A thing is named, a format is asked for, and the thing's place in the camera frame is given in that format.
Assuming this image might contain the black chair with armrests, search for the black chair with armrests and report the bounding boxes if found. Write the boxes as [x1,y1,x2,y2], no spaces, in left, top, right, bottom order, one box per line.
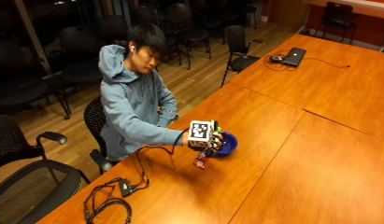
[219,24,269,89]

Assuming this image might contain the black glove cable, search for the black glove cable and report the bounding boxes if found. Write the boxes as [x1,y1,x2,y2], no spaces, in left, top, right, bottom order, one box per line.
[134,128,192,191]

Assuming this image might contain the black armchair with curved frame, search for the black armchair with curved frame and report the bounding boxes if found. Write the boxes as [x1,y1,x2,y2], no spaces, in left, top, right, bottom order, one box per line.
[0,159,92,224]

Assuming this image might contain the coiled black cable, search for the coiled black cable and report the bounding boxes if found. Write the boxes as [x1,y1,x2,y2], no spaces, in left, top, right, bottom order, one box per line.
[83,176,134,224]

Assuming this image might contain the red snack packet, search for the red snack packet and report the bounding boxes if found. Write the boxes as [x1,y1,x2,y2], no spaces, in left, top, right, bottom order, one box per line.
[192,155,211,171]

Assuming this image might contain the small black hub box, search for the small black hub box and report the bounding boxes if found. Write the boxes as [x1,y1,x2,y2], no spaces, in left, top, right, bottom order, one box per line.
[119,179,138,198]

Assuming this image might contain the thin black laptop cable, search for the thin black laptop cable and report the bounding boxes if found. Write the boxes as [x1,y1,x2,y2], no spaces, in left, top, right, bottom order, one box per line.
[263,50,353,73]

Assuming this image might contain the blue bowl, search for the blue bowl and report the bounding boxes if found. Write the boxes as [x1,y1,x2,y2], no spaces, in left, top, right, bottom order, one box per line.
[213,131,239,158]

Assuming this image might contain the black laptop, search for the black laptop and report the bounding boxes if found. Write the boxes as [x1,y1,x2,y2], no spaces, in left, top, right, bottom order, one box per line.
[282,47,309,68]

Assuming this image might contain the white cube with black markers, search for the white cube with black markers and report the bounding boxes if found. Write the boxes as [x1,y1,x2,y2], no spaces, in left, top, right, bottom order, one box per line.
[187,119,215,149]

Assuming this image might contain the person in grey-blue hoodie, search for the person in grey-blue hoodie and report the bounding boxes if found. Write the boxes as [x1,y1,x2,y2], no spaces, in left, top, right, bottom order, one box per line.
[98,24,190,162]

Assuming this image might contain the black mesh office chair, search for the black mesh office chair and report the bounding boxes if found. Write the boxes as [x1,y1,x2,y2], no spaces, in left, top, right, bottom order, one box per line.
[83,95,120,175]

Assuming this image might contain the black armchair with padded armrest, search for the black armchair with padded armrest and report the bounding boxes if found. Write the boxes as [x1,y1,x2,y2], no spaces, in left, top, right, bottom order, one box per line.
[0,114,70,174]

